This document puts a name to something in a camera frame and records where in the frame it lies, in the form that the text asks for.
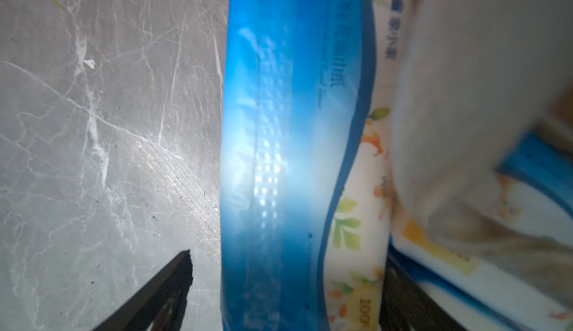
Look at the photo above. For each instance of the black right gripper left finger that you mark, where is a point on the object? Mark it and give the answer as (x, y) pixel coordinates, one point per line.
(160, 304)

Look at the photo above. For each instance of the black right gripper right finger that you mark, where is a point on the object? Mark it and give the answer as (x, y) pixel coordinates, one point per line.
(405, 306)

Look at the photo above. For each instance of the blue tissue pack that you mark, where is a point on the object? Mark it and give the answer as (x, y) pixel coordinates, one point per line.
(503, 248)
(305, 187)

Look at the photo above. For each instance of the cream floral canvas bag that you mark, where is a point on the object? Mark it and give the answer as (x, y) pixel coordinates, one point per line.
(477, 76)

